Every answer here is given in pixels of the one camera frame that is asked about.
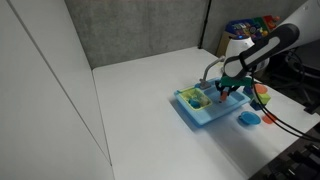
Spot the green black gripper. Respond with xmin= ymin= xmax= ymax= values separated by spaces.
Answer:
xmin=214 ymin=76 xmax=252 ymax=94

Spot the orange toy cup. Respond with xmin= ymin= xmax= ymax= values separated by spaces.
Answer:
xmin=220 ymin=91 xmax=228 ymax=101

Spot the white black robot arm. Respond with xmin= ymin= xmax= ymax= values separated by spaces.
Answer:
xmin=215 ymin=0 xmax=320 ymax=92

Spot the blue toy sink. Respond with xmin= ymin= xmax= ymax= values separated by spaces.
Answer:
xmin=174 ymin=78 xmax=250 ymax=127

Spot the small blue toy cup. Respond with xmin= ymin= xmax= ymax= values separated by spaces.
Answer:
xmin=188 ymin=99 xmax=200 ymax=108

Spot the purple toy block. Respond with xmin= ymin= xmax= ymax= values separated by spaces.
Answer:
xmin=243 ymin=86 xmax=253 ymax=95

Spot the grey toy faucet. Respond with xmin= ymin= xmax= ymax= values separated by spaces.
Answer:
xmin=200 ymin=56 xmax=225 ymax=89

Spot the orange toy plate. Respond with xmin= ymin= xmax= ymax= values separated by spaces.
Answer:
xmin=255 ymin=84 xmax=268 ymax=94

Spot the green toy block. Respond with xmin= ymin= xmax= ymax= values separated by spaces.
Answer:
xmin=257 ymin=93 xmax=271 ymax=105

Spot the dark blue toy block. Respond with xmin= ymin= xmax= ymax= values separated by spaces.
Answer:
xmin=250 ymin=100 xmax=264 ymax=111

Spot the blue toy plate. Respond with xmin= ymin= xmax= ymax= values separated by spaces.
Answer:
xmin=238 ymin=111 xmax=261 ymax=125

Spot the orange flat toy piece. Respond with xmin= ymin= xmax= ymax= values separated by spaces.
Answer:
xmin=262 ymin=113 xmax=276 ymax=124

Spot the colourful toy bin shelf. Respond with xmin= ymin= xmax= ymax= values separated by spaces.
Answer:
xmin=216 ymin=15 xmax=280 ymax=56

